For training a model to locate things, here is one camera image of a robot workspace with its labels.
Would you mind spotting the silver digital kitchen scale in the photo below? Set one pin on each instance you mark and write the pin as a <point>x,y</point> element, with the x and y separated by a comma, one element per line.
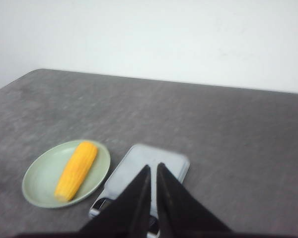
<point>141,160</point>

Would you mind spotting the yellow corn cob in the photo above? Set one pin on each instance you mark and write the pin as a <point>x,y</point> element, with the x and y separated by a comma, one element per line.
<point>75,171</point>

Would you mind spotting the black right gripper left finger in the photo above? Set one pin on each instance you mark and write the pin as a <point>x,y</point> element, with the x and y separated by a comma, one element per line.
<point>128,215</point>

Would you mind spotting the green round plate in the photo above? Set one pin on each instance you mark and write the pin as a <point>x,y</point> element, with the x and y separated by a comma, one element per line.
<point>41,178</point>

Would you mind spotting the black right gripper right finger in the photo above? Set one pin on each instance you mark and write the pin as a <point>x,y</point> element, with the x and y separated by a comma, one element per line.
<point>179,213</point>

